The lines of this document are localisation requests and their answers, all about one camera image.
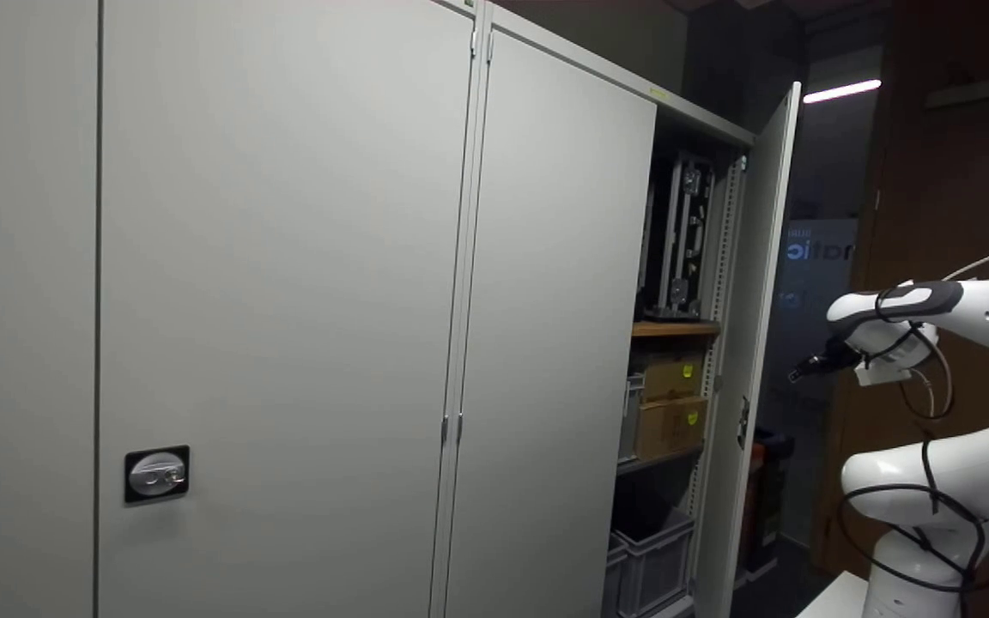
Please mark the small grey plastic crate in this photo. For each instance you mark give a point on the small grey plastic crate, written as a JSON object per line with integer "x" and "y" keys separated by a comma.
{"x": 614, "y": 575}

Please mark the red and black bins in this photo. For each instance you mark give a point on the red and black bins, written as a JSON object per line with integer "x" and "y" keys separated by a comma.
{"x": 767, "y": 498}

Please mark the glass door with lettering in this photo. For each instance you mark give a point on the glass door with lettering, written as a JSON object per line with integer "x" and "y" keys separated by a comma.
{"x": 812, "y": 257}

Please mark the cardboard box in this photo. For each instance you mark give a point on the cardboard box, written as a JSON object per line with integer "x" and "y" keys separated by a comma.
{"x": 673, "y": 376}
{"x": 670, "y": 427}

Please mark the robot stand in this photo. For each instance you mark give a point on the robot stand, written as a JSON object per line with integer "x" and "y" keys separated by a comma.
{"x": 838, "y": 601}

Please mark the large grey plastic crate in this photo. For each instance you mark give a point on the large grey plastic crate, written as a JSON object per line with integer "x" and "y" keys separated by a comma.
{"x": 658, "y": 562}

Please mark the open grey cabinet door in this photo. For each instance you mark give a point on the open grey cabinet door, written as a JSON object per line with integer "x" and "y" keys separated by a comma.
{"x": 752, "y": 300}

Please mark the ceiling light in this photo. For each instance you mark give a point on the ceiling light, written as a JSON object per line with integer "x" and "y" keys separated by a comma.
{"x": 842, "y": 91}

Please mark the black metal frame equipment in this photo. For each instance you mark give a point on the black metal frame equipment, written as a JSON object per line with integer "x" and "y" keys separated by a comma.
{"x": 683, "y": 232}

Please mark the grey plastic bin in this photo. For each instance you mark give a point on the grey plastic bin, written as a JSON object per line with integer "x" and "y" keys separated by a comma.
{"x": 631, "y": 416}

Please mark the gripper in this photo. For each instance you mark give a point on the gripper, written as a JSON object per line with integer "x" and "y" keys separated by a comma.
{"x": 840, "y": 354}

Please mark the closed grey cabinet door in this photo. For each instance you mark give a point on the closed grey cabinet door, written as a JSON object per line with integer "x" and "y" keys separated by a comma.
{"x": 550, "y": 343}

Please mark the grey metal cabinet with lock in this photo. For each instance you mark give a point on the grey metal cabinet with lock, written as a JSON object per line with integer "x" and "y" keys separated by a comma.
{"x": 280, "y": 257}

